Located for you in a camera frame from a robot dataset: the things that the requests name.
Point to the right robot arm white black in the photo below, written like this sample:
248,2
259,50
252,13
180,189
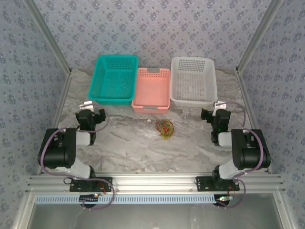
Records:
250,152

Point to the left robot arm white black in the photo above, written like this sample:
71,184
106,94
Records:
59,152

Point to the teal plastic basket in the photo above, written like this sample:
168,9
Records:
114,81

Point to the white plastic basket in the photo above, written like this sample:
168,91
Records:
193,81

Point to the pink plastic basket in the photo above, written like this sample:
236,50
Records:
151,90

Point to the small circuit board with LED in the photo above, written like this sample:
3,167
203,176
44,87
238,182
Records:
89,198
224,198

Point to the grey metal panel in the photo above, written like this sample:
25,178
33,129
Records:
152,217

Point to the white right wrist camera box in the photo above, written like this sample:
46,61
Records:
219,105

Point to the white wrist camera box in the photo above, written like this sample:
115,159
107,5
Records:
219,105
86,105

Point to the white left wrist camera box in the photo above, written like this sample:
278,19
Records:
86,105

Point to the aluminium table side rail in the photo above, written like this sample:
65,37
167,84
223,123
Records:
246,95
62,95

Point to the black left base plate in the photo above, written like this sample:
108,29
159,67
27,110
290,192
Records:
107,183

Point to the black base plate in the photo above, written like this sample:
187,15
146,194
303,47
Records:
107,183
202,183

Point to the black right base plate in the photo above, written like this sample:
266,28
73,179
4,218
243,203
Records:
202,183

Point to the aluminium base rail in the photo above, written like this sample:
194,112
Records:
155,183

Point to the aluminium frame post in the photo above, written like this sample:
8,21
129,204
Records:
49,35
257,35

